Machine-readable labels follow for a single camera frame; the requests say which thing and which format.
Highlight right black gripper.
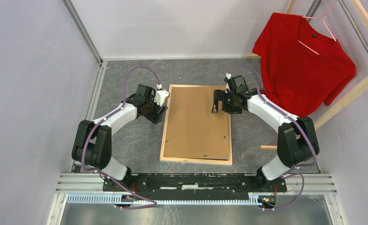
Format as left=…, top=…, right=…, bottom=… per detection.
left=211, top=89, right=242, bottom=114

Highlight brown cardboard backing board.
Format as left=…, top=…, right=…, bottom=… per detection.
left=163, top=86, right=232, bottom=161

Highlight white wooden picture frame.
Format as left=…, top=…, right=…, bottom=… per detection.
left=159, top=84, right=233, bottom=166

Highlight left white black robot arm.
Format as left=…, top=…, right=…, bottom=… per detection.
left=71, top=84, right=170, bottom=191

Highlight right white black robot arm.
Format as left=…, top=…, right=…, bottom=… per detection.
left=211, top=73, right=320, bottom=191

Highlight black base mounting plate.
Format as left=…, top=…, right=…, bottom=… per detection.
left=103, top=173, right=287, bottom=201

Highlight red t-shirt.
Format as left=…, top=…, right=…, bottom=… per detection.
left=253, top=13, right=356, bottom=117

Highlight wooden clothes rack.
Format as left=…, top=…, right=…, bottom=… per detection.
left=246, top=0, right=368, bottom=150

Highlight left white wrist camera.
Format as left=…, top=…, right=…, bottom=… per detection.
left=154, top=84, right=170, bottom=106

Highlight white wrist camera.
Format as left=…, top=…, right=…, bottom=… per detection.
left=154, top=84, right=170, bottom=106
left=224, top=73, right=232, bottom=92

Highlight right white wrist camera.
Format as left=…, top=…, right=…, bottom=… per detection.
left=224, top=73, right=232, bottom=92

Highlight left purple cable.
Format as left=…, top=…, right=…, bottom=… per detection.
left=82, top=66, right=158, bottom=210

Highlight purple cable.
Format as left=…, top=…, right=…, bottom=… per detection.
left=228, top=65, right=318, bottom=211
left=82, top=66, right=158, bottom=210

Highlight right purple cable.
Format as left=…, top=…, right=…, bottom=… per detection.
left=228, top=65, right=318, bottom=211

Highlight aluminium rail frame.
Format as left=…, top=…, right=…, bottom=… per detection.
left=47, top=173, right=346, bottom=225

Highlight pink wire hanger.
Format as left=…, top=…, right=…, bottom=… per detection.
left=298, top=0, right=339, bottom=56

